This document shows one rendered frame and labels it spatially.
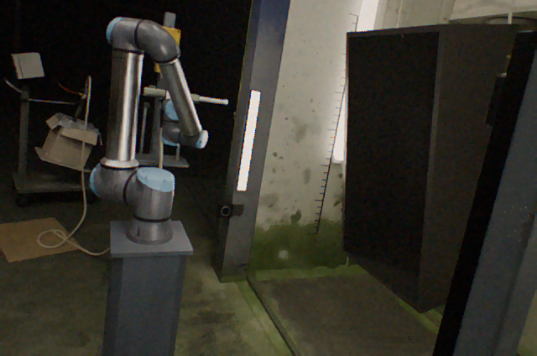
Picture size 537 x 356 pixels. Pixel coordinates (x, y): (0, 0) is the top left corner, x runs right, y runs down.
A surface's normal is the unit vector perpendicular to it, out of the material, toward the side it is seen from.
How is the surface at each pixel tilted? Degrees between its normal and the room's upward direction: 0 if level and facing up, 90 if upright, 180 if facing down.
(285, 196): 90
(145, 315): 90
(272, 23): 90
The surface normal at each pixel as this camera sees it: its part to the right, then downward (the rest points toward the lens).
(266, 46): 0.37, 0.22
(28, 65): 0.59, 0.23
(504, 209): -0.91, -0.07
